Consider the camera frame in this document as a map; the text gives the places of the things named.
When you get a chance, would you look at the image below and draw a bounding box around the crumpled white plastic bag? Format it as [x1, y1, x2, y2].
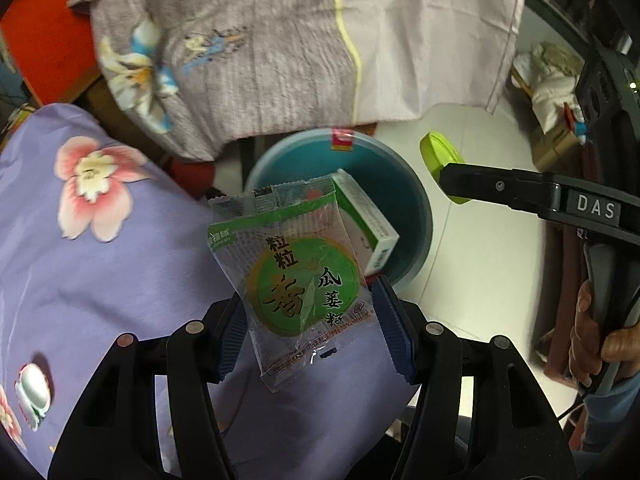
[511, 40, 587, 135]

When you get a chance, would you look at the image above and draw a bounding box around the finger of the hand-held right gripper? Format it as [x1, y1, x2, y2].
[439, 161, 560, 218]

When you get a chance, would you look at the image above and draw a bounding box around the clear green snack packet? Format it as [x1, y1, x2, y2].
[207, 173, 378, 393]

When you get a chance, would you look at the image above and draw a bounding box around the purple floral bedsheet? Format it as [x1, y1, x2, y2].
[0, 102, 417, 480]

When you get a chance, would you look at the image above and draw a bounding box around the green round lid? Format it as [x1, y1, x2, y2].
[419, 131, 472, 206]

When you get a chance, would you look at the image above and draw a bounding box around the silver green foil wrapper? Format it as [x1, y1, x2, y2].
[14, 361, 52, 432]

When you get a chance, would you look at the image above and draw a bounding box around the person's right forearm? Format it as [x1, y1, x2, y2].
[569, 370, 640, 468]

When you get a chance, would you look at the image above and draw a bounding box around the dark brown cloth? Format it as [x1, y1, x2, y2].
[541, 219, 592, 388]

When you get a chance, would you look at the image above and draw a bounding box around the person's right hand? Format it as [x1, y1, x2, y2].
[569, 279, 640, 392]

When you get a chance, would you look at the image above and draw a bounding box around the brown cardboard box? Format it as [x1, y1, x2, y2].
[529, 119, 587, 173]

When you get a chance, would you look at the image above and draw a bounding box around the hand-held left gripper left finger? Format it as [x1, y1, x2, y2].
[47, 292, 248, 480]

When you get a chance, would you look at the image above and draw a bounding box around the grey pink printed cloth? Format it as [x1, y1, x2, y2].
[66, 0, 531, 162]

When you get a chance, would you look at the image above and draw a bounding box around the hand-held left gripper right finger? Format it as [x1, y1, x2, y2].
[371, 275, 575, 480]

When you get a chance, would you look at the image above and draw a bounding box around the red board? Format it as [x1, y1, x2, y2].
[0, 0, 103, 108]

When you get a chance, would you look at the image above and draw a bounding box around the green white carton box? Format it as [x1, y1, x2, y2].
[331, 168, 401, 278]

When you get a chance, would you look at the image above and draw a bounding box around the teal plastic basin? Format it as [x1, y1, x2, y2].
[243, 128, 434, 289]

